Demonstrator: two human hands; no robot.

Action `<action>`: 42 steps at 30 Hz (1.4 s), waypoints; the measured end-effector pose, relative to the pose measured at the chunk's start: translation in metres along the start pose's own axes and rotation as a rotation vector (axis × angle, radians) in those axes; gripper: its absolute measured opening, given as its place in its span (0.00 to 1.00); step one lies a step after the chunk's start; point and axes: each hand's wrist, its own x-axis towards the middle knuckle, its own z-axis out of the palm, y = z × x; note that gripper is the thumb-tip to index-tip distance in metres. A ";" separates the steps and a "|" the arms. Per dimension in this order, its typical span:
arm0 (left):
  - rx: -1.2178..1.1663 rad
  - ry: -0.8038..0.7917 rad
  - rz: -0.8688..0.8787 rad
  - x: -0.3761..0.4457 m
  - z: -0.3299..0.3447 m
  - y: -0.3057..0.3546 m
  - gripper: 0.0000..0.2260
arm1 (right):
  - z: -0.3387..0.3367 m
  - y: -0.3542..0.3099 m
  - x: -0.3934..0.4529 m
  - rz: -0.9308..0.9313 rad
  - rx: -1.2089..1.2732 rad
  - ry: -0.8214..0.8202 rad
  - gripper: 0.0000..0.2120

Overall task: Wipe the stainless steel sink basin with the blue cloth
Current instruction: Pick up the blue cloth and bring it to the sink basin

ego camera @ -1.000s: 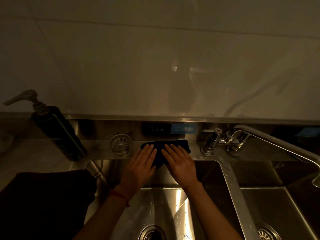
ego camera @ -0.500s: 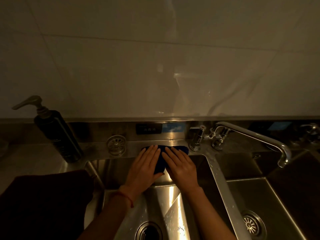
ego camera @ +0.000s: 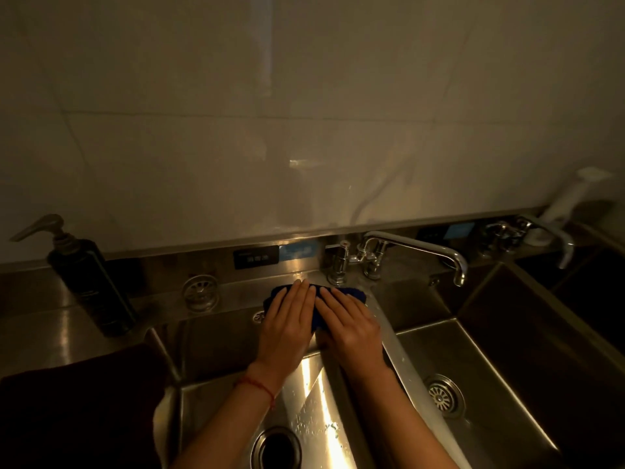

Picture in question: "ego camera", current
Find small chrome tap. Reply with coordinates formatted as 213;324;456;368
477;220;504;259
324;240;352;287

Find chrome long-spout faucet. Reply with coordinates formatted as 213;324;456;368
500;214;576;270
356;231;469;288

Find red string bracelet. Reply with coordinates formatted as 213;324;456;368
234;375;277;411

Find person's left hand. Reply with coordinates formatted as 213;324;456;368
246;279;318;392

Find round metal strainer plug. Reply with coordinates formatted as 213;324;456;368
181;274;221;313

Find stainless steel sink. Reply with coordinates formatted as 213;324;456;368
0;207;625;469

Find dark pump bottle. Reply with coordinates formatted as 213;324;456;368
9;213;139;337

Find dark brown towel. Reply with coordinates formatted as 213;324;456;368
0;342;168;469

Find black label plate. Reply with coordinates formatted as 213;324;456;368
232;246;280;270
417;224;448;245

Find blue cleaning cloth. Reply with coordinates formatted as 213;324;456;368
262;283;367;333

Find person's right hand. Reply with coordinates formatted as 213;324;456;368
314;287;390;385

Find blue label plate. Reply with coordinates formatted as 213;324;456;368
278;240;318;262
443;221;475;240

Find person's left forearm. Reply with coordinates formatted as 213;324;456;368
171;373;282;469

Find white spray bottle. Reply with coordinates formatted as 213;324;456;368
525;166;614;248

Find person's right forearm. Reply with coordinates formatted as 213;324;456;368
349;368;460;469

